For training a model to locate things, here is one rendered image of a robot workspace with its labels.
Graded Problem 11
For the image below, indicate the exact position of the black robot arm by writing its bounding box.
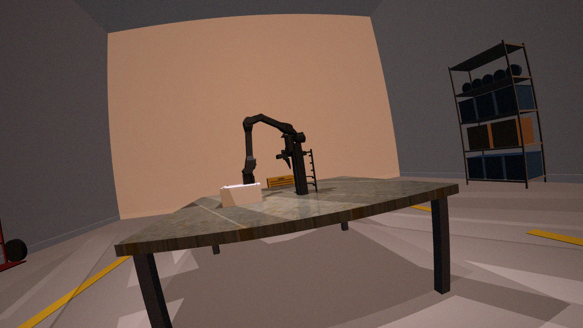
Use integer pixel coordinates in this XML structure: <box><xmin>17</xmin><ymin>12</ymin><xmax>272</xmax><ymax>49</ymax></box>
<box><xmin>242</xmin><ymin>113</ymin><xmax>306</xmax><ymax>185</ymax></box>

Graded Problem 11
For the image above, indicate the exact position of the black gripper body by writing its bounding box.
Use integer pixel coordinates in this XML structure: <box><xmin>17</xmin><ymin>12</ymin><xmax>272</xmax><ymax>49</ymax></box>
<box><xmin>276</xmin><ymin>143</ymin><xmax>294</xmax><ymax>159</ymax></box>

